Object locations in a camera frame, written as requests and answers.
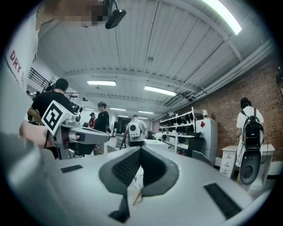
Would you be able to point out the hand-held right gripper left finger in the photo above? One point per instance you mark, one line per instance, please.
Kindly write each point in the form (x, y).
(88, 176)

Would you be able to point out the white triangle patterned tablecloth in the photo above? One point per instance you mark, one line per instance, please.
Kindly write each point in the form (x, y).
(138, 178)

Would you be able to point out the person's left forearm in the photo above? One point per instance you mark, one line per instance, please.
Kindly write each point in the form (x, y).
(33, 134)

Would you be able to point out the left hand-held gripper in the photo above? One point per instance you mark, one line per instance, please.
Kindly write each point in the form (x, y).
(52, 117)

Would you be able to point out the person's white printed shirt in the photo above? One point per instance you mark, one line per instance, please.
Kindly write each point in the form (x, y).
(22, 39)

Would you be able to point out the white ceiling pipes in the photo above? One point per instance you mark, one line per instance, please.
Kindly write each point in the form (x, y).
(232, 72)

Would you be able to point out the white clothed table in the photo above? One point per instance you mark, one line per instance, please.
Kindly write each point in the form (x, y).
(154, 145)

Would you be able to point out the person's face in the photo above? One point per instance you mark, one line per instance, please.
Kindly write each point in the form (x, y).
(73, 11)

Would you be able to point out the white drawer cabinet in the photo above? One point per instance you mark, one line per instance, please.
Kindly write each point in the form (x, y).
(227, 159)

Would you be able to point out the grey chair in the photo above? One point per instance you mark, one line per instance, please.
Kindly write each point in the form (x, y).
(200, 156)

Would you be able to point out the black head-worn camera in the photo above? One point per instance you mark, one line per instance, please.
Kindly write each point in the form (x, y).
(115, 18)

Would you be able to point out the black round device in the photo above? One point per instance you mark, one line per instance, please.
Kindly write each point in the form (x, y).
(251, 167)

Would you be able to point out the white shelf rack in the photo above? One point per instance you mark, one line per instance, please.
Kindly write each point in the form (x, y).
(176, 141)

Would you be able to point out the ceiling light panel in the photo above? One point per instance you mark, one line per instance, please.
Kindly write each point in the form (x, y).
(101, 83)
(146, 112)
(117, 109)
(160, 90)
(223, 15)

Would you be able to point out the group of black devices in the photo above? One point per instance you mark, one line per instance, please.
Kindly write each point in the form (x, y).
(181, 121)

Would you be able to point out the white fridge with red label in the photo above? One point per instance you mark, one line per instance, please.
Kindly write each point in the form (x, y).
(209, 136)

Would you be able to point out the black wall screen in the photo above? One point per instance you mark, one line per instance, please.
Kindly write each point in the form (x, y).
(121, 125)

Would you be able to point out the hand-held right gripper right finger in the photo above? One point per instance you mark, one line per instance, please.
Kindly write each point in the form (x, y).
(194, 176)

